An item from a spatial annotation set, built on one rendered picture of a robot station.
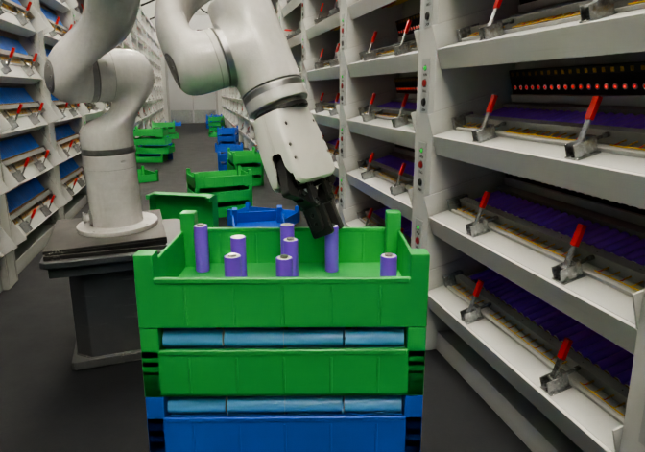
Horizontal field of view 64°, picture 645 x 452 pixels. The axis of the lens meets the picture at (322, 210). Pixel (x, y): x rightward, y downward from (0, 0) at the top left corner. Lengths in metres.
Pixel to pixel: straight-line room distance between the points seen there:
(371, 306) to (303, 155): 0.22
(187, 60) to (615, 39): 0.54
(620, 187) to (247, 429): 0.55
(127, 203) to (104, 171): 0.09
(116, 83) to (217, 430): 0.87
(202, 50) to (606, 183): 0.55
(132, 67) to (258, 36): 0.65
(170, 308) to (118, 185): 0.77
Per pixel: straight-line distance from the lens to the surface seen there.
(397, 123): 1.43
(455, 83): 1.23
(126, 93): 1.30
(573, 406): 0.93
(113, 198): 1.30
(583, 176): 0.81
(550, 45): 0.89
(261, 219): 2.11
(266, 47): 0.67
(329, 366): 0.57
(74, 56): 1.23
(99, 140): 1.28
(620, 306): 0.81
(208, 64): 0.67
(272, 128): 0.65
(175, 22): 0.69
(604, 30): 0.80
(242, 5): 0.69
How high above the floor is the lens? 0.64
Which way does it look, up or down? 13 degrees down
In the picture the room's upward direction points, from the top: straight up
